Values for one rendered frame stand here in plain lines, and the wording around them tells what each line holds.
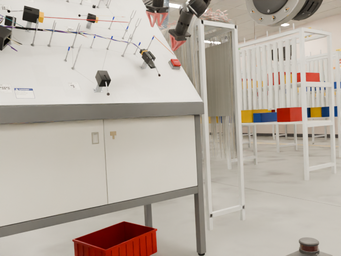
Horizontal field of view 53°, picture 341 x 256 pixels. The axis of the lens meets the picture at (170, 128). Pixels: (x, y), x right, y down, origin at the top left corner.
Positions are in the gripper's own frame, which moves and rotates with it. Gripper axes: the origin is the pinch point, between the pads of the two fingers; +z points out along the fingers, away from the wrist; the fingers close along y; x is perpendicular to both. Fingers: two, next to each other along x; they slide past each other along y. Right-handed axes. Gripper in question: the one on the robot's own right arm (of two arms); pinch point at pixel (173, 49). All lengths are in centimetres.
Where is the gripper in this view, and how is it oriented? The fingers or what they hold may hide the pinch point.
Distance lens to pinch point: 172.1
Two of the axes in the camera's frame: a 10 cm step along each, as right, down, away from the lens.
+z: -3.3, 7.4, 5.9
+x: 6.5, 6.3, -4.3
